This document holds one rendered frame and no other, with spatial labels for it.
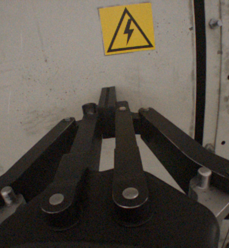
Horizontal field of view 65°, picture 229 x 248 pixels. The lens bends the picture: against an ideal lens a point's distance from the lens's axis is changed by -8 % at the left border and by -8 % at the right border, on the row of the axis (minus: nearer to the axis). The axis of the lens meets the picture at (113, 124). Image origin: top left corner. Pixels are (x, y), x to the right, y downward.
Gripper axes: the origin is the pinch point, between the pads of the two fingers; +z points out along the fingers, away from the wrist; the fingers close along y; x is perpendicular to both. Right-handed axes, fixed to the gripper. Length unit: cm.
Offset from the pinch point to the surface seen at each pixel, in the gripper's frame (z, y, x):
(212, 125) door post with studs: 8.1, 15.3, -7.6
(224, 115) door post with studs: 7.7, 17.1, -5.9
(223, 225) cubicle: 7.7, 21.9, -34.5
